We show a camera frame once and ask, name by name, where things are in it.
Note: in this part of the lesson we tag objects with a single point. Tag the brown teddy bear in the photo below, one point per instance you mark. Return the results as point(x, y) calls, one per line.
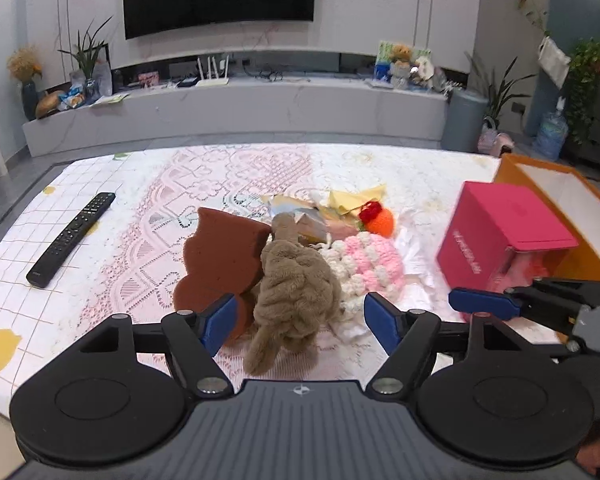
point(401, 55)

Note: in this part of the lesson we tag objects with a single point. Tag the tall leafy potted plant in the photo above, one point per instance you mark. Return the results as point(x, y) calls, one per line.
point(500, 95)

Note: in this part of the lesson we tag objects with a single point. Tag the blue water jug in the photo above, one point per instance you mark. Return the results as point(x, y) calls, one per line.
point(551, 135)

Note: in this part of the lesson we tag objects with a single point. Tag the pink card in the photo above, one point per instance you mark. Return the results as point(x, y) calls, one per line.
point(149, 78)

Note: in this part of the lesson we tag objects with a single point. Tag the green potted plant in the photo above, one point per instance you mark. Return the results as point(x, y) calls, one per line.
point(87, 55)

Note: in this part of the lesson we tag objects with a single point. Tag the black remote control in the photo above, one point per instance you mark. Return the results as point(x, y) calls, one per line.
point(72, 237)

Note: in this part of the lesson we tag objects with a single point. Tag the white router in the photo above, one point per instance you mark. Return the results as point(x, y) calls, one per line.
point(212, 79)

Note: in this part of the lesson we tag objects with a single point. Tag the orange crochet fruit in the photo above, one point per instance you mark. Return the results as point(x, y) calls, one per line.
point(377, 222)

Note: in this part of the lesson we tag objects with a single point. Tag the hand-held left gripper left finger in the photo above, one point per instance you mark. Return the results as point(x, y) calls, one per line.
point(220, 322)

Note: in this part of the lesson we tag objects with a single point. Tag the pink and white crochet piece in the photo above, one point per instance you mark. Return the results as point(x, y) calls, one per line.
point(370, 265)

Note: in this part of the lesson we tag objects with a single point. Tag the brown plush toy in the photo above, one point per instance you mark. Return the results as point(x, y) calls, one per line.
point(292, 285)

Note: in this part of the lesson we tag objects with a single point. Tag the brown felt piece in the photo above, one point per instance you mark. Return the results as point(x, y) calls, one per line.
point(220, 260)

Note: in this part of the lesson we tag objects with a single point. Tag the yellow cloth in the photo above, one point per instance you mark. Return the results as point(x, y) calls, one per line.
point(352, 199)

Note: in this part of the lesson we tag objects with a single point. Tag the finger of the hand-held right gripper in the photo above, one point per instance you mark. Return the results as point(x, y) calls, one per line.
point(480, 302)

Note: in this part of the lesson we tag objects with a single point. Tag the white round fan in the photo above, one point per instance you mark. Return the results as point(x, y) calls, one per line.
point(424, 67)

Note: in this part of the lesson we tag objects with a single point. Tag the green picture board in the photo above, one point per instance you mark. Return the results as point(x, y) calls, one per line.
point(384, 67)

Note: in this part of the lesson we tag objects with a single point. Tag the white pink patterned tablecloth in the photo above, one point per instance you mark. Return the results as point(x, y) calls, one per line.
point(130, 200)

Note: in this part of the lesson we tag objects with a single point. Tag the dried flowers in dark vase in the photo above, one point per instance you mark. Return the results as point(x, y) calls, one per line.
point(26, 67)

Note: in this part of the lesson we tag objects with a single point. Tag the golden round ornament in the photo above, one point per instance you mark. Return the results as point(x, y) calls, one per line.
point(49, 105)

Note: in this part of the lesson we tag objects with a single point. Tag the orange cardboard box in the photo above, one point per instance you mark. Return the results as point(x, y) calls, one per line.
point(550, 195)

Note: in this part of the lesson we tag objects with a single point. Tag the yellow green papers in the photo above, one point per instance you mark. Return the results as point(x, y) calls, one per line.
point(109, 100)

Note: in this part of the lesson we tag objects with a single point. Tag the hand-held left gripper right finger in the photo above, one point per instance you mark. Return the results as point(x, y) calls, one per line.
point(382, 322)

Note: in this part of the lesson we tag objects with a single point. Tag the wall outlet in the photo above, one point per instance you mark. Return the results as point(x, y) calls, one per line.
point(518, 108)

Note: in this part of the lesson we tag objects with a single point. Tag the grey marble television cabinet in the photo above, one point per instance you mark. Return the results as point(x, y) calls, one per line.
point(260, 115)

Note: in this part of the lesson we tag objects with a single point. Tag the bushy green plant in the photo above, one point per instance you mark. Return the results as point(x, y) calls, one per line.
point(585, 75)

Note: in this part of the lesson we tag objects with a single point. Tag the grey trash bin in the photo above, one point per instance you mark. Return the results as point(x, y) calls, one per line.
point(464, 120)

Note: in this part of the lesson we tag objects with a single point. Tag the blue snack bag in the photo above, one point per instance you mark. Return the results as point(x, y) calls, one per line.
point(72, 100)

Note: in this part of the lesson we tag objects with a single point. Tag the pink box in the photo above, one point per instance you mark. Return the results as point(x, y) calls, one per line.
point(485, 240)

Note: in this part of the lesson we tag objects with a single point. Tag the pale blue cloth piece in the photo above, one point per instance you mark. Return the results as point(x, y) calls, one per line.
point(290, 205)

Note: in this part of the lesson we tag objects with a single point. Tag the white hanging bag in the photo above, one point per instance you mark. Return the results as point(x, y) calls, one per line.
point(554, 62)

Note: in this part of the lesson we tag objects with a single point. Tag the pink woven basket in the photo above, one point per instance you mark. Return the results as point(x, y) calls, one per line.
point(487, 139)

